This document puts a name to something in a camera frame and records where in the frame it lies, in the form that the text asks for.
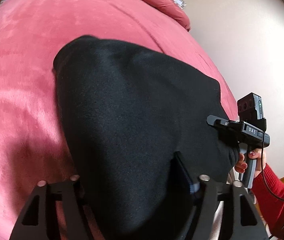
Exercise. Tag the white bedside table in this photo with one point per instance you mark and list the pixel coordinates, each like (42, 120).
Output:
(180, 3)

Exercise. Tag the black pants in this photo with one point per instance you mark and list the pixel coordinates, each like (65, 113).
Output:
(125, 111)

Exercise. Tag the red sleeve right forearm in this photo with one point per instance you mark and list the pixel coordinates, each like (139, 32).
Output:
(276, 227)

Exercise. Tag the black gripper-mounted camera box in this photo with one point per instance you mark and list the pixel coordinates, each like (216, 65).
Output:
(250, 110)

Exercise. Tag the pink bed cover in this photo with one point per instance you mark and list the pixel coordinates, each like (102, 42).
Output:
(32, 146)

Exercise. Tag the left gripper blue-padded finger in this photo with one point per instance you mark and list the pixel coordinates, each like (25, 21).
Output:
(186, 170)

